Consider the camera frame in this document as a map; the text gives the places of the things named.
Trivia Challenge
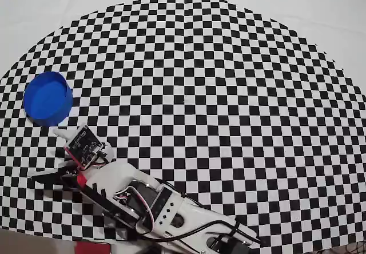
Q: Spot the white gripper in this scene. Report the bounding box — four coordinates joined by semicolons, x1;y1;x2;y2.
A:
28;127;161;221

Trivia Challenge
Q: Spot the blue round box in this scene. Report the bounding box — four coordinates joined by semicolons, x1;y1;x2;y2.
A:
23;71;74;128

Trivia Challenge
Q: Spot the red block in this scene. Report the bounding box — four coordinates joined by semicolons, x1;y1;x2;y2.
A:
74;241;112;254

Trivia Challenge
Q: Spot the black white checkerboard sheet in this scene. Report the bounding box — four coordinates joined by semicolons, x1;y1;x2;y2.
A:
0;0;366;252

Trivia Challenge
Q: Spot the black camera circuit board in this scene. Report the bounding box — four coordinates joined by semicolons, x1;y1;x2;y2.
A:
63;124;106;171

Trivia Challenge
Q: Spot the red camera mount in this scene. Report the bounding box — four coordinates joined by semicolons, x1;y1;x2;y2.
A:
64;147;87;186

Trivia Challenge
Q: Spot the white red black servo wire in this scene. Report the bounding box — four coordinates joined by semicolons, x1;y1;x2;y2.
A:
114;188;157;232

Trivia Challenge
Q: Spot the black cable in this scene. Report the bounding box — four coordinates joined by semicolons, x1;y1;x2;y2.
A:
136;218;261;242

